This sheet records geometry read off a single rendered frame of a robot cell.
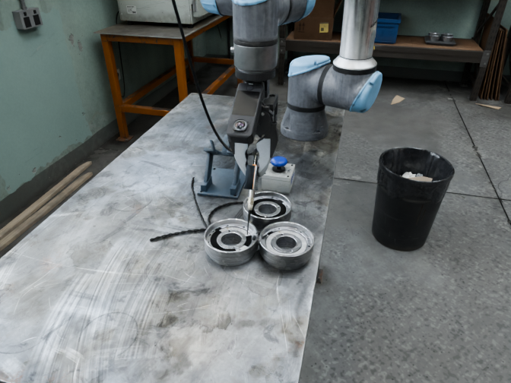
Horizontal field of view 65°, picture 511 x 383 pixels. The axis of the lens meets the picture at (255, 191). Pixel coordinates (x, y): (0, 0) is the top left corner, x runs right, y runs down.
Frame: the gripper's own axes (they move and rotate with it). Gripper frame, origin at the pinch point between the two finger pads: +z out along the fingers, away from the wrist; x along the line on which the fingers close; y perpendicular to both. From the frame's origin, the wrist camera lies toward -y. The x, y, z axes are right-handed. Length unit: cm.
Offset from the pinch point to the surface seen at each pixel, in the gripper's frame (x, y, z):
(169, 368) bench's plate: 5.0, -35.5, 13.3
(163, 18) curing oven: 104, 207, 9
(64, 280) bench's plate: 30.3, -22.7, 13.3
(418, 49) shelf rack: -87, 332, 49
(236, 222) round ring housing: 2.5, -3.9, 9.9
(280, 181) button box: -3.9, 13.8, 9.9
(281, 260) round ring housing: -8.0, -13.0, 10.2
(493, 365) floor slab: -83, 37, 93
